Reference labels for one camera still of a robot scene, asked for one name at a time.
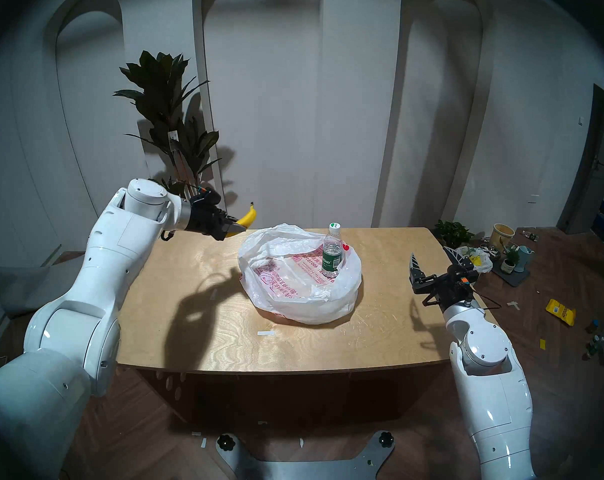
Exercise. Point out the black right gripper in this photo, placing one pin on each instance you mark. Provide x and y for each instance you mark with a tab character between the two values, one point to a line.
447	284

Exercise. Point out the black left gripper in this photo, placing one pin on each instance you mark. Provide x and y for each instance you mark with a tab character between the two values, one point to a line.
204	211

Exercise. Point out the yellow banana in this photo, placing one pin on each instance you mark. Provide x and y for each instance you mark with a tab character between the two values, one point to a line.
249	216

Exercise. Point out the green-label water bottle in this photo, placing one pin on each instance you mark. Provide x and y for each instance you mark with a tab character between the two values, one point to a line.
332	256

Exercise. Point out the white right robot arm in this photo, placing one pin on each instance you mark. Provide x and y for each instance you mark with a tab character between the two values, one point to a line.
492	384

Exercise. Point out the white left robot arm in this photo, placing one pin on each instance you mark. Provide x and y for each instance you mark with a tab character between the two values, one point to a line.
97	284

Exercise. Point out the white trash bag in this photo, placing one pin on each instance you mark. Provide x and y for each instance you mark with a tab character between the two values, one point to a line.
482	261

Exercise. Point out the white red-printed plastic bag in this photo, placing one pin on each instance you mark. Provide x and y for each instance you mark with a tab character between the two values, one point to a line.
292	294

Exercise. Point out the small bushy green plant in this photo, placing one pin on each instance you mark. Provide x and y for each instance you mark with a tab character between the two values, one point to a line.
452	233

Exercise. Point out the beige plant pot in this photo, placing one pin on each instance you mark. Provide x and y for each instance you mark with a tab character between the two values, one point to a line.
502	236

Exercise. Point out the small plant in white pot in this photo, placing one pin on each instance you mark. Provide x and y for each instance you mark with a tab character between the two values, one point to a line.
508	264

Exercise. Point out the dark floor tray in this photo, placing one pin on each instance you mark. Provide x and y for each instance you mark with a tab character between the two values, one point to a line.
512	279

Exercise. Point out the teal watering jug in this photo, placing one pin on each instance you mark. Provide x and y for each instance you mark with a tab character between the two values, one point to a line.
523	258

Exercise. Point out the small bottle lying down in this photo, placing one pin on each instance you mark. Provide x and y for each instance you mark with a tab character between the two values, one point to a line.
530	235

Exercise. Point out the yellow snack package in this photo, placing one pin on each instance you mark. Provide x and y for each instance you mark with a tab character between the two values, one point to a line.
561	311

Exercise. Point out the light wooden table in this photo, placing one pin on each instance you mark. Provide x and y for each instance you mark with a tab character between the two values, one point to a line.
307	344

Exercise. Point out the tall dark-leaf potted plant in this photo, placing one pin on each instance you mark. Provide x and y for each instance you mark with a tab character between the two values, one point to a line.
162	99

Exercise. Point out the small dark bottle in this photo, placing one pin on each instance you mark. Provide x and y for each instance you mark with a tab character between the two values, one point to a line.
590	351
592	326

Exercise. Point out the grey open door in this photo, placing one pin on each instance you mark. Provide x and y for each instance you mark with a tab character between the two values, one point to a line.
589	174

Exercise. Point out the black star knob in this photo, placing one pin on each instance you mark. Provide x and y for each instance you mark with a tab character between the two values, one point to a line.
226	442
385	439

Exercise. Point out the rolled grey mat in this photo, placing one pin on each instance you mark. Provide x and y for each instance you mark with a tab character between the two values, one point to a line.
22	289

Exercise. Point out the grey metal base plate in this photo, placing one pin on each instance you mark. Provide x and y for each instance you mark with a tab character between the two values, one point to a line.
302	469

